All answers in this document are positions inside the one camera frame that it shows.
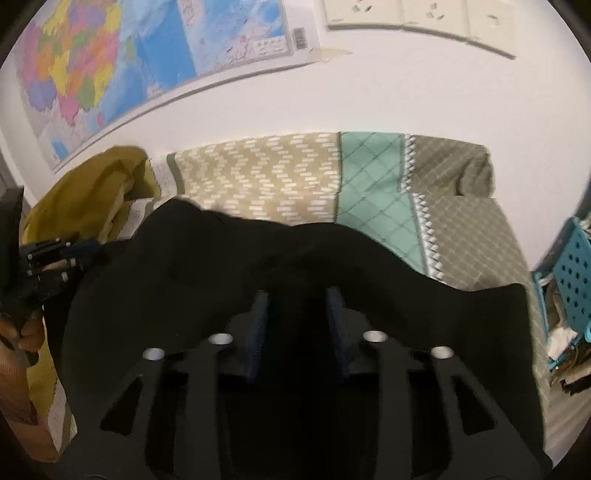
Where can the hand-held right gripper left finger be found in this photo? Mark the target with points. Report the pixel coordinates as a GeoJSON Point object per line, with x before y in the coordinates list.
{"type": "Point", "coordinates": [256, 337]}

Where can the mustard garment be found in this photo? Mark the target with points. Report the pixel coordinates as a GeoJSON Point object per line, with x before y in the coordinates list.
{"type": "Point", "coordinates": [83, 198]}

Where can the masking tape strip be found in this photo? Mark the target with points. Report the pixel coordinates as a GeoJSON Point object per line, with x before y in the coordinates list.
{"type": "Point", "coordinates": [330, 54]}

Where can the black jacket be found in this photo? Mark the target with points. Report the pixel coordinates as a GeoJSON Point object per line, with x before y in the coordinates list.
{"type": "Point", "coordinates": [184, 277]}

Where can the grey teal patterned blanket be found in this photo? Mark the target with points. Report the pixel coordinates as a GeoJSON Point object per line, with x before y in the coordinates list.
{"type": "Point", "coordinates": [369, 184]}

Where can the person's left hand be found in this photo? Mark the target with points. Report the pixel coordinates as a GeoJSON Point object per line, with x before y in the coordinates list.
{"type": "Point", "coordinates": [27, 334]}

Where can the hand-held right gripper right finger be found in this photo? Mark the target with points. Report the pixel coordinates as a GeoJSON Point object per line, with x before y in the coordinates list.
{"type": "Point", "coordinates": [335, 323]}

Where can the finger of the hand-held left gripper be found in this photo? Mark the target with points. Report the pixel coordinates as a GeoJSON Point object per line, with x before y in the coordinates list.
{"type": "Point", "coordinates": [69, 251]}
{"type": "Point", "coordinates": [57, 277]}

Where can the colourful wall map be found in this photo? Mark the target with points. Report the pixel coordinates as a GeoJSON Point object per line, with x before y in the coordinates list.
{"type": "Point", "coordinates": [138, 55]}

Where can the blue plastic basket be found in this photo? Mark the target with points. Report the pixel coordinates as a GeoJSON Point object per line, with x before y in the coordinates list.
{"type": "Point", "coordinates": [570, 277]}

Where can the pile of mixed clothes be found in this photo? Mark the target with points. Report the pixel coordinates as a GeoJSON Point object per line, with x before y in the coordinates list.
{"type": "Point", "coordinates": [568, 364]}

